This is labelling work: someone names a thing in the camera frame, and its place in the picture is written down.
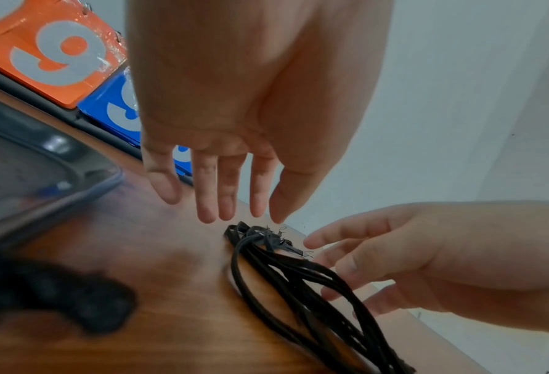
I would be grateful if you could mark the black plastic tray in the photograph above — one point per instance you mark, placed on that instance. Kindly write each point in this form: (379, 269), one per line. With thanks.
(24, 175)

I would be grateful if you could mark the orange blue flip scoreboard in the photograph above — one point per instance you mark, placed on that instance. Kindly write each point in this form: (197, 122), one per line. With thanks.
(47, 54)

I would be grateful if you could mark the person's left hand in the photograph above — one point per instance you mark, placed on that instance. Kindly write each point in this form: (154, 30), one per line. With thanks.
(255, 73)

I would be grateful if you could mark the person's right hand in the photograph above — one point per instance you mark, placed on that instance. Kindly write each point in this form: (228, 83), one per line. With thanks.
(463, 255)

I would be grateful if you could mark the brown wooden desk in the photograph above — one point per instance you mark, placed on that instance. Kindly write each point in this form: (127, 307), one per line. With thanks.
(172, 263)

